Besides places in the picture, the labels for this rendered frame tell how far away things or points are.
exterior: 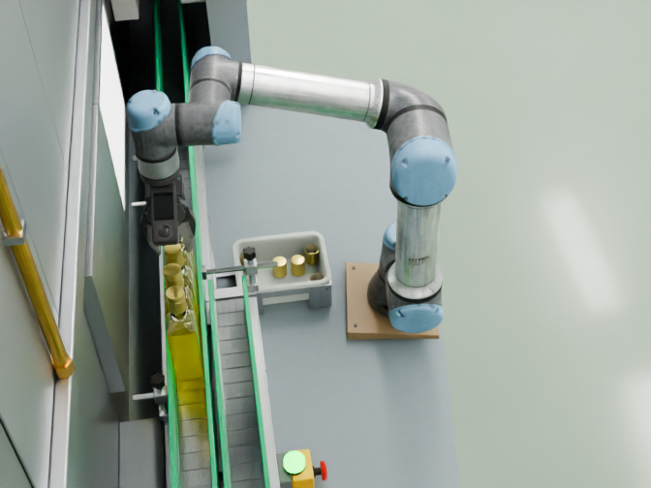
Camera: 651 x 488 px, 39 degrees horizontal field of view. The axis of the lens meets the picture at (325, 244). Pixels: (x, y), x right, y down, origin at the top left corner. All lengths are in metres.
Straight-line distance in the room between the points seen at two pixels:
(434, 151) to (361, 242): 0.78
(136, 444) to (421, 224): 0.71
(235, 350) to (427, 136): 0.66
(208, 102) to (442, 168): 0.43
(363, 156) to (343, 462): 0.97
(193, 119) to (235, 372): 0.61
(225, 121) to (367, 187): 0.99
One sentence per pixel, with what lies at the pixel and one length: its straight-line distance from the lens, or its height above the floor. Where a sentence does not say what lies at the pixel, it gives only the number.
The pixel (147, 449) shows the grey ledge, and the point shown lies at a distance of 1.91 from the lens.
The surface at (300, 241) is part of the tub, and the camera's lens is 2.30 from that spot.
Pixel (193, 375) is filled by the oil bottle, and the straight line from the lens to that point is 1.92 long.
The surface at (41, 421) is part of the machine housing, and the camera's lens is 1.28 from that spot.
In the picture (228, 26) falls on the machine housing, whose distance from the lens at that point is 2.67.
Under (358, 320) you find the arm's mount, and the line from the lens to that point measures 2.19.
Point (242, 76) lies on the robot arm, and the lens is 1.72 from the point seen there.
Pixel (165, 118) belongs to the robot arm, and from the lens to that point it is 1.62.
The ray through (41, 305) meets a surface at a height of 1.55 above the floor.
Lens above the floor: 2.48
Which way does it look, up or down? 47 degrees down
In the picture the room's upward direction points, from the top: 1 degrees counter-clockwise
